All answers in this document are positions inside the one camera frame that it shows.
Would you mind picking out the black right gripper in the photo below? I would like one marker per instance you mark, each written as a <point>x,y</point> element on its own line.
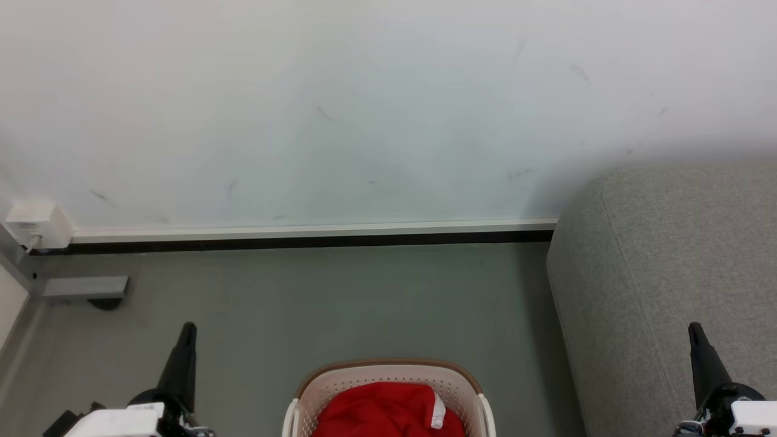
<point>716,416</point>

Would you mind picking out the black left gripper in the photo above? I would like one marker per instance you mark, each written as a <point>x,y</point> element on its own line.
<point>179,422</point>

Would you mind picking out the red garment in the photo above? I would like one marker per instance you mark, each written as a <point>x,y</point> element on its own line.
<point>376,413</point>

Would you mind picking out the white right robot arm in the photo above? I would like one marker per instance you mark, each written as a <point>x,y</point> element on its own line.
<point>756,420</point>

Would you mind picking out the grey fabric sofa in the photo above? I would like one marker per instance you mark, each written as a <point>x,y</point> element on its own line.
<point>637,273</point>

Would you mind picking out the black round foot pad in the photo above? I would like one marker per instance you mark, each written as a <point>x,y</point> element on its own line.
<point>106,304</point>

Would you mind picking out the grey metal foot bar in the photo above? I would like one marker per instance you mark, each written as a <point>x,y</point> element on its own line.
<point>85,286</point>

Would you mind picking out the white and black baseboard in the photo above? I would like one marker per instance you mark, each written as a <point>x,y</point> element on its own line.
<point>303,233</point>

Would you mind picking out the white partition panel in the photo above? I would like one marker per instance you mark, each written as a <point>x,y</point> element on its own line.
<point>9,303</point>

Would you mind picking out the cream perforated laundry basket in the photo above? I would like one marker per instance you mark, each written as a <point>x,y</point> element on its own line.
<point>388,371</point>

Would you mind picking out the grey metal partition frame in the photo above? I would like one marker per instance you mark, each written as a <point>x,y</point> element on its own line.
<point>15,264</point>

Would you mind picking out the white wall socket box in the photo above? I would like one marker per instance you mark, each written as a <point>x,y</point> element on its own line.
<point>39,221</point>

